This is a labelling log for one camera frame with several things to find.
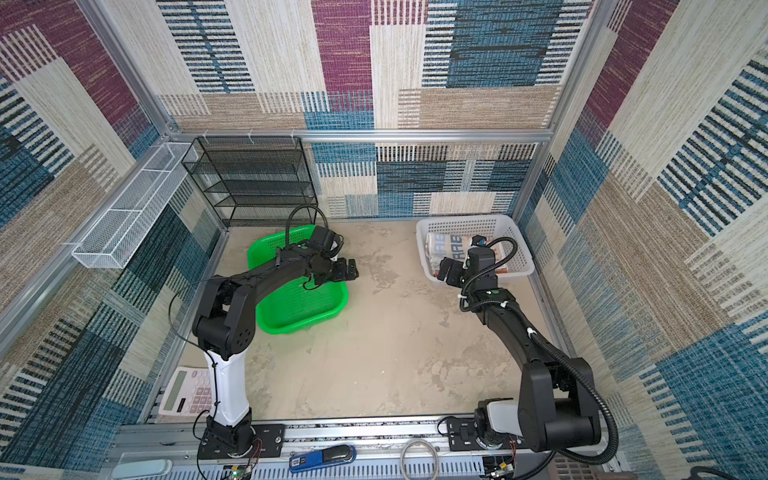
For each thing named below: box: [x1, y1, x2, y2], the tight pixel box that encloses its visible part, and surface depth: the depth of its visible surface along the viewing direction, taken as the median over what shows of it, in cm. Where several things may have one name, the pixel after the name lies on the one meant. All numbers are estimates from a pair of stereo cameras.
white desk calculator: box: [158, 366, 212, 416], surface depth 80 cm
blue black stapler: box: [289, 445, 357, 472], surface depth 70 cm
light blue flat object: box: [112, 459, 173, 479], surface depth 71 cm
